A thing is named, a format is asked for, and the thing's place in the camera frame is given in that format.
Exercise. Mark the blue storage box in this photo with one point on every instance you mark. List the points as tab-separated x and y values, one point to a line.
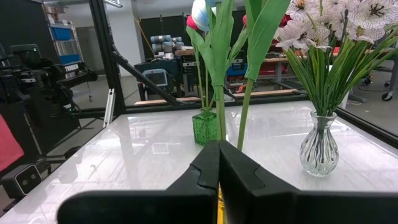
236	70

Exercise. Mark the red artificial tulip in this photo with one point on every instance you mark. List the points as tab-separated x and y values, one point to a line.
283	20
245	20
190	22

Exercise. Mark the yellow glass vase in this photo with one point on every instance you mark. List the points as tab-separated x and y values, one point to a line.
220	208

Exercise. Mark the red fabric object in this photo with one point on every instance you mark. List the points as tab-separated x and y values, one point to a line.
9	143

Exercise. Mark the black table-level camera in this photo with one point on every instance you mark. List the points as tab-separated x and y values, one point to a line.
25	180

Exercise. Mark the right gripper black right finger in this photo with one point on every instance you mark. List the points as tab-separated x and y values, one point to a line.
264	202

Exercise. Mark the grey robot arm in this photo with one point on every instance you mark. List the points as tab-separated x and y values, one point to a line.
164	43

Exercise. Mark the grey teach pendant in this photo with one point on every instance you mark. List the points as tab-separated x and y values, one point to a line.
155	77

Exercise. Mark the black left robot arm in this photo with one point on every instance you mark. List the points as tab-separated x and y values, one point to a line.
77	77

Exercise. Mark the dark blue cart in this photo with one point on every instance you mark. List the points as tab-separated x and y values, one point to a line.
140	67

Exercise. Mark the green square glass vase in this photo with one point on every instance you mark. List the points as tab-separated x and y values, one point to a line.
205	127

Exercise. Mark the black table frame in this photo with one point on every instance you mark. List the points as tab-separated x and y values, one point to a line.
104	46

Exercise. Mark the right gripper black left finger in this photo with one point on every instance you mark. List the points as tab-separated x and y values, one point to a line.
174	202

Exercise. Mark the clear glass vase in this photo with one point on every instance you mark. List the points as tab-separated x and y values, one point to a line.
319	149

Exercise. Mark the shelf with blue bins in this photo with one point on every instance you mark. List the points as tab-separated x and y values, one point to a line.
63	40

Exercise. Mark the red tool chest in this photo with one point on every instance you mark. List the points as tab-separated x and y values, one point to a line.
273	68

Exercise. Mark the silver aluminium bracket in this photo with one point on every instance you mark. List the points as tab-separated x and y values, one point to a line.
109	105

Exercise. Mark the wooden side board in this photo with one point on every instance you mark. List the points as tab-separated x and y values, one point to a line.
164	101

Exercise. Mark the white blossom flower bunch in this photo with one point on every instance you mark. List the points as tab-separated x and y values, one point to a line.
298	34
370	14
373	57

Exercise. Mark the black wheeled chair base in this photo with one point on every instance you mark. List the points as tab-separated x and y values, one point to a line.
387	96

